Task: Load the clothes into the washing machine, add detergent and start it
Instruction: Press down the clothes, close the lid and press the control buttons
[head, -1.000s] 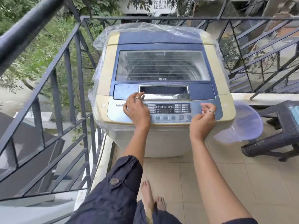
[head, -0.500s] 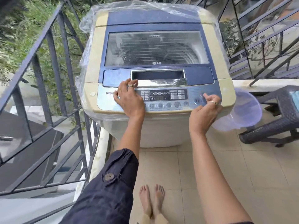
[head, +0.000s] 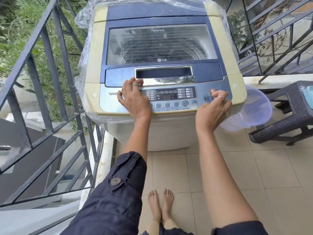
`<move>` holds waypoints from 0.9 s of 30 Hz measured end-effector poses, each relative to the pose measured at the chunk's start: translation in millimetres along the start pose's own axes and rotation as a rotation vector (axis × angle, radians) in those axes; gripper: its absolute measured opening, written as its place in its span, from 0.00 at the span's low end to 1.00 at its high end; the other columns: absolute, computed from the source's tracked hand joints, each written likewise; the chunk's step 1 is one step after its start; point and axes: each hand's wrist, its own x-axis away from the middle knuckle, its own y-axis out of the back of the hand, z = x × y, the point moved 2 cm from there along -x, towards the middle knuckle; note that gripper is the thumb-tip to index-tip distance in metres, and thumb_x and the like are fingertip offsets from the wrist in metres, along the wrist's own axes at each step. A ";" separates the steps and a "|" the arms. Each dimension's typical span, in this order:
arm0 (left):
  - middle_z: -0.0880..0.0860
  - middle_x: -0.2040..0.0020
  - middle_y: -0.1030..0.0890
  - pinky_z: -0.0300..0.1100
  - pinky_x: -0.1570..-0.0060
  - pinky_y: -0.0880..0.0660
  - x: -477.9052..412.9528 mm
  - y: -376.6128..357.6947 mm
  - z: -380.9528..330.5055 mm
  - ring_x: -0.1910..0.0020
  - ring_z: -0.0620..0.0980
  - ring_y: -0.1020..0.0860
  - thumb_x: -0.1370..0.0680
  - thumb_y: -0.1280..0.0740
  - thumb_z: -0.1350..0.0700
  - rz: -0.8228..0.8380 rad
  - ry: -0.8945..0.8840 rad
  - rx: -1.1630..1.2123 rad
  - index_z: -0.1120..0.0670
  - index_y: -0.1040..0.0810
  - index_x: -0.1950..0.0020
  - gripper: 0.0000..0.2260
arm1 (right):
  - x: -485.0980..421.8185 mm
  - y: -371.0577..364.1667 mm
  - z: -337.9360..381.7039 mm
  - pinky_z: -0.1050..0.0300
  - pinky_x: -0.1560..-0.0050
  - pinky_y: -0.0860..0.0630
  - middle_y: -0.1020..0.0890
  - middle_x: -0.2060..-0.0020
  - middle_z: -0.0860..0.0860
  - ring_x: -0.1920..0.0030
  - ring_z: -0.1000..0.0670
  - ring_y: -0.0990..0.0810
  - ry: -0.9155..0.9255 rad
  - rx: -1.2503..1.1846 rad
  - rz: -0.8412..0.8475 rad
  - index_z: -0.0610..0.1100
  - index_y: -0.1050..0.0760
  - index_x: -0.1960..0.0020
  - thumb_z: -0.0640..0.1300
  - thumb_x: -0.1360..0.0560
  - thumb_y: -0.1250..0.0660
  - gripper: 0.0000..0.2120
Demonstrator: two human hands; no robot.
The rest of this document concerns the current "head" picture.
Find dark neighbouring roof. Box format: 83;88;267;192
0;117;67;203

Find person's right foot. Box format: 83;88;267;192
161;188;174;224

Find beige blue washing machine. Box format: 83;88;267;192
84;0;247;151

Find person's left foot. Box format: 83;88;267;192
147;189;162;223

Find person's left forearm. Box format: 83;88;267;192
122;117;152;164

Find person's dark sleeve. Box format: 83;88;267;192
60;151;147;235
211;220;269;235

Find person's dark trousers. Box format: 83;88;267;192
142;222;194;235

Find person's foot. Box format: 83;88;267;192
161;188;174;224
147;189;162;223

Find person's dark right sleeve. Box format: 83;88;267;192
211;220;269;235

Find person's right forearm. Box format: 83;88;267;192
195;129;260;229

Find person's right hand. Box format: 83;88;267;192
195;89;233;134

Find person's dark left sleeve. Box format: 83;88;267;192
60;151;147;235

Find white concrete balcony ledge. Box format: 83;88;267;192
78;129;116;208
243;73;313;90

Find person's left hand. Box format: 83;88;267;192
117;77;153;121

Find light blue detergent tray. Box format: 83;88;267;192
303;85;313;109

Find black metal balcony railing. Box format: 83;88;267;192
0;0;313;208

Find dark woven plastic stool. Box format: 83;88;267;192
249;80;313;147

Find lavender plastic laundry basin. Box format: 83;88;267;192
219;85;273;132

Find green trees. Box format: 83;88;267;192
0;0;296;125

